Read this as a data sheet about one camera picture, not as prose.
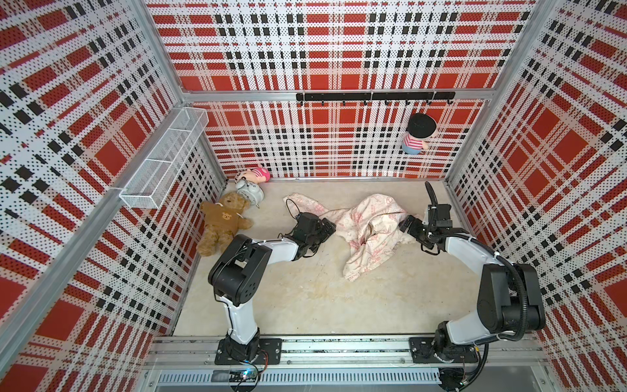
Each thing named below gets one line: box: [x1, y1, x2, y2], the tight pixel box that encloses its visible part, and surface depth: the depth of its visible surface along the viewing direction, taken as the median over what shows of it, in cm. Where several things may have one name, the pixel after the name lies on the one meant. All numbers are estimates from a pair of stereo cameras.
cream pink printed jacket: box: [282, 192, 419, 282], surface depth 94 cm
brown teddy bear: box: [196, 191, 254, 258], surface depth 100 cm
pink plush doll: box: [234, 164, 272, 185], surface depth 118 cm
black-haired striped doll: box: [401, 112, 437, 155], surface depth 99 cm
